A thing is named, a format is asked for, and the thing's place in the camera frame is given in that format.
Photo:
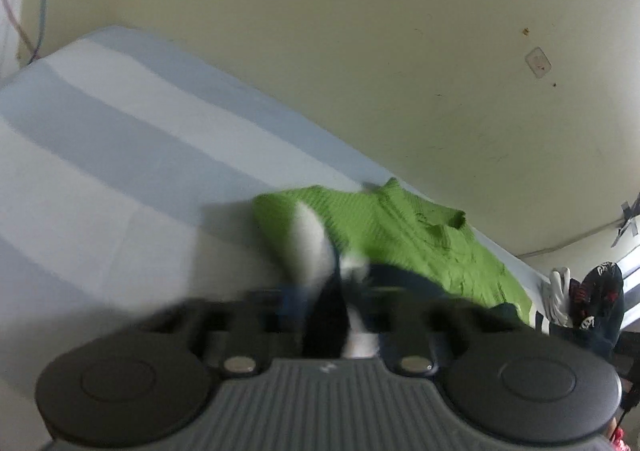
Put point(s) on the pink polka dot pajamas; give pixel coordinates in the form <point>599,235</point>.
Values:
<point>618,440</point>

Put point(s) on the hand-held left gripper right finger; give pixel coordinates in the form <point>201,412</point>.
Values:
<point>405,331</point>

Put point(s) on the cream wall conduit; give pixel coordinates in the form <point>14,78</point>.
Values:
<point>575,240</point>

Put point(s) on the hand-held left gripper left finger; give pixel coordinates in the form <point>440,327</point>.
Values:
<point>290,303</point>

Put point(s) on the black red white patterned garment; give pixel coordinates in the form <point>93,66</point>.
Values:
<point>595,298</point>

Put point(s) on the dark tape pieces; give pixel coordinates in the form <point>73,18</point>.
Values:
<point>629,223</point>

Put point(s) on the navy fleece garment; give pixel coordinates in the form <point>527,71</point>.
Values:
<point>607,336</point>

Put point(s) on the green navy striped knit sweater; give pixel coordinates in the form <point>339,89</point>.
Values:
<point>400,241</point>

